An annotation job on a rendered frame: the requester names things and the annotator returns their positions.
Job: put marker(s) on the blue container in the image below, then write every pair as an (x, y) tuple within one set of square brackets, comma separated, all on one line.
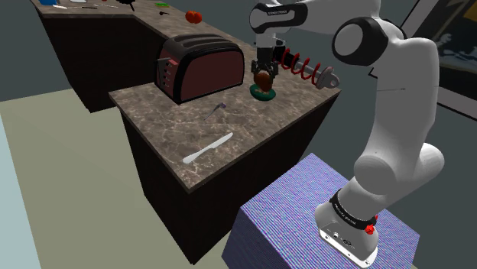
[(47, 2)]

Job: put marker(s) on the white table knife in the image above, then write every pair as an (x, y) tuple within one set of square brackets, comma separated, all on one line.
[(207, 149)]

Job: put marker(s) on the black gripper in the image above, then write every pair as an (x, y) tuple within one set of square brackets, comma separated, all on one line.
[(267, 57)]

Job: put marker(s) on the brown figure on green base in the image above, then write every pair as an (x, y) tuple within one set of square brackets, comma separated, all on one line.
[(264, 82)]

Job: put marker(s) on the green flat thing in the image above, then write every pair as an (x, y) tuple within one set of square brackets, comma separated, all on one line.
[(162, 5)]

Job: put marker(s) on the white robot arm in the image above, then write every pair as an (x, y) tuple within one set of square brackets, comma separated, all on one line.
[(402, 111)]

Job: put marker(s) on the small grey purple spoon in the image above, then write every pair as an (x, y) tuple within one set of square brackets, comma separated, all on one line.
[(215, 110)]

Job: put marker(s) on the black kitchen tool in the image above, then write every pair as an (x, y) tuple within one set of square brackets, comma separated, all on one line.
[(126, 3)]

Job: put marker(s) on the red spring shock absorber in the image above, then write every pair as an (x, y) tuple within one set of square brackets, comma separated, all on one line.
[(305, 68)]

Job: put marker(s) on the white pen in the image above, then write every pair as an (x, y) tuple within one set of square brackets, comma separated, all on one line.
[(59, 6)]

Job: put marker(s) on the red tomato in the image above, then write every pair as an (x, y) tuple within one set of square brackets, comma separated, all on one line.
[(193, 17)]

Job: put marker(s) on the framed wall picture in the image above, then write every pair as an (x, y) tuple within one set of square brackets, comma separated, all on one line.
[(454, 48)]

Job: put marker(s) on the dark red black toaster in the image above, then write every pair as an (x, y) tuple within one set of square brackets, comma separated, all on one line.
[(208, 72)]

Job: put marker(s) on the small black ladle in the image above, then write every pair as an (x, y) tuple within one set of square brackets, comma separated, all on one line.
[(163, 13)]

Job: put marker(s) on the purple patterned robot stand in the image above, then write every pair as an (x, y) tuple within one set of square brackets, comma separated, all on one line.
[(283, 223)]

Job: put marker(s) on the dark thin pen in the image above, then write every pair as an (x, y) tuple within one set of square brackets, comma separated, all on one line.
[(85, 7)]

